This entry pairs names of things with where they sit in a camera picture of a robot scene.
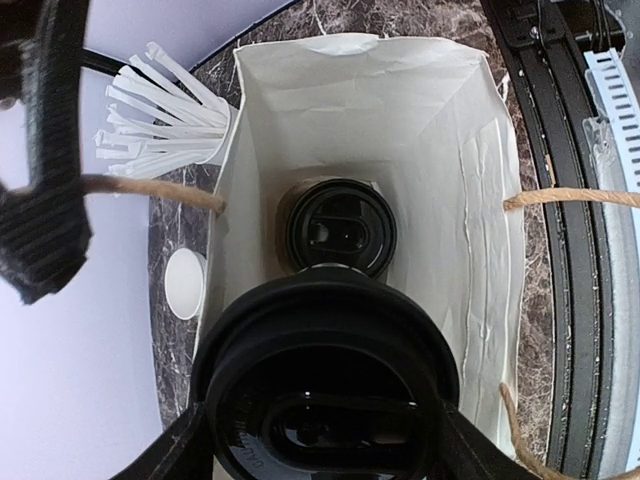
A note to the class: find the white straws bundle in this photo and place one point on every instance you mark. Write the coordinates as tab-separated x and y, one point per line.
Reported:
161	117

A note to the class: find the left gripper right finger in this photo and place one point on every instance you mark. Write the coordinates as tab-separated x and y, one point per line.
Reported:
465	453

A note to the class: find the grey slotted cable duct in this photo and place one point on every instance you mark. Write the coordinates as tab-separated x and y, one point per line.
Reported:
614	131

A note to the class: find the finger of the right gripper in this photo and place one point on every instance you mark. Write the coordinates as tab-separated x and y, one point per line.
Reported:
45	231

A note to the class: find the black cup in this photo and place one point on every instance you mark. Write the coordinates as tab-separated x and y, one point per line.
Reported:
184	283

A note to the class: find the black plastic cup lid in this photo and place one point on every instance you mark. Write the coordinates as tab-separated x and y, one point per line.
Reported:
335	220

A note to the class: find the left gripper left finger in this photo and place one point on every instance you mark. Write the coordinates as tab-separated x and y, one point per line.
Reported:
181	452

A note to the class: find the black front rail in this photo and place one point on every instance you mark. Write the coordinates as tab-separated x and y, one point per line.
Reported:
592	245

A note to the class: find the cream paper carry bag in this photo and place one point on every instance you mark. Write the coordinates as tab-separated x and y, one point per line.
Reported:
420	120

